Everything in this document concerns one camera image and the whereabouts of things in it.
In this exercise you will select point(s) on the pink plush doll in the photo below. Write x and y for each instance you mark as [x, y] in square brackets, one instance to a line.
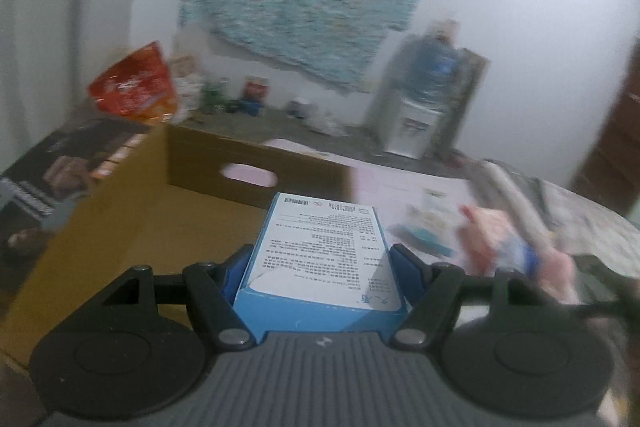
[490, 237]

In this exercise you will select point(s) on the small bowl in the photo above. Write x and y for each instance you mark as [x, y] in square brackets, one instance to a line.
[302, 108]

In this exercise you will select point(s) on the clear plastic bag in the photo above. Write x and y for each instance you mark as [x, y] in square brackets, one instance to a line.
[327, 122]

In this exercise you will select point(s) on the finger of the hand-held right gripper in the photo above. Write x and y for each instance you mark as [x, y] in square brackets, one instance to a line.
[612, 274]

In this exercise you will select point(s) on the green bottle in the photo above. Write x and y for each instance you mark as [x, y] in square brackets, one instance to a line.
[214, 97]

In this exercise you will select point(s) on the blue white cardboard carton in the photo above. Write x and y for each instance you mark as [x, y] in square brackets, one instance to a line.
[320, 247]

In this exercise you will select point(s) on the brown cardboard box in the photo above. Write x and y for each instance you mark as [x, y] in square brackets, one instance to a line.
[200, 227]

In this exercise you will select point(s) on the red snack bag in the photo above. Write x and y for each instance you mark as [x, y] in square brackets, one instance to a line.
[135, 84]

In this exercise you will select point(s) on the grey quilt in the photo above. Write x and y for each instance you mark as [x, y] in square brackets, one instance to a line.
[595, 227]

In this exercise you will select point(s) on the blue white soft pack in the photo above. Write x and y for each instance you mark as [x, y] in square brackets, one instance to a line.
[425, 222]

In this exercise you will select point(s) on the pale snack packets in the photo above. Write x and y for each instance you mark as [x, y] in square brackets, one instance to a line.
[187, 79]

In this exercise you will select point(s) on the brown wooden door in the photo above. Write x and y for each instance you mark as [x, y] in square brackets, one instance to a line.
[612, 142]

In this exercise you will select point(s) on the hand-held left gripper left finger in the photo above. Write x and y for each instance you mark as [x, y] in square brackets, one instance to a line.
[239, 274]

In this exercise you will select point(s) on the small red box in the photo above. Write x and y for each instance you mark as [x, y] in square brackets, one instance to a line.
[256, 89]

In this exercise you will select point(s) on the white water dispenser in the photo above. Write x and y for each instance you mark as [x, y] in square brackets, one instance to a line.
[410, 129]

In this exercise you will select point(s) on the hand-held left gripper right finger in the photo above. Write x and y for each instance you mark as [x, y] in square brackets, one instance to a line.
[402, 263]

